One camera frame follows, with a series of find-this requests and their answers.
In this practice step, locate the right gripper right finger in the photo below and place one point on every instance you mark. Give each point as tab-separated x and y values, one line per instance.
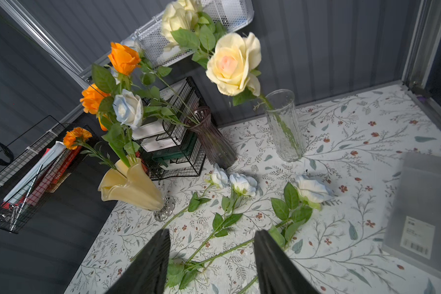
275	271

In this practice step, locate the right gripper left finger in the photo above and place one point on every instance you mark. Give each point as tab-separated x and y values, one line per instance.
147	274

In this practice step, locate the white rose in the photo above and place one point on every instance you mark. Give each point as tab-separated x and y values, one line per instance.
216	178
241	186
301	198

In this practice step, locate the grey packet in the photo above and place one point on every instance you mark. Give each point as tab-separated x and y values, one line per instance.
413	232

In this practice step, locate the pale blue rose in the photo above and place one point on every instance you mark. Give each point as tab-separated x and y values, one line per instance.
128	109

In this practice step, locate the cream rose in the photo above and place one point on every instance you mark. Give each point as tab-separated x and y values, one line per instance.
186	27
233	67

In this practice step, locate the orange rose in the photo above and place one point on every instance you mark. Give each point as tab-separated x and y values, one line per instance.
92	97
125	61

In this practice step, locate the floral patterned table mat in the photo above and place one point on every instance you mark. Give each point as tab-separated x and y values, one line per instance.
356	146

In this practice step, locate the yellow wavy glass vase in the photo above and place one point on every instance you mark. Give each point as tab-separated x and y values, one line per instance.
133	186

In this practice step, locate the purple ribbed glass vase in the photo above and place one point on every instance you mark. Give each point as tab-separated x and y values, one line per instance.
217	148

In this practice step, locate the light blue flat case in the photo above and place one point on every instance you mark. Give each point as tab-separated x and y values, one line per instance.
45	160

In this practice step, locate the clear glass vase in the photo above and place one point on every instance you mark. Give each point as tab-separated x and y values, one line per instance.
283	123

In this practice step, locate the black wire desk organizer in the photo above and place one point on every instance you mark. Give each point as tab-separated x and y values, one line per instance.
169	150

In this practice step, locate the black wire side basket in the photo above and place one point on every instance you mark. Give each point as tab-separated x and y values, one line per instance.
15	215

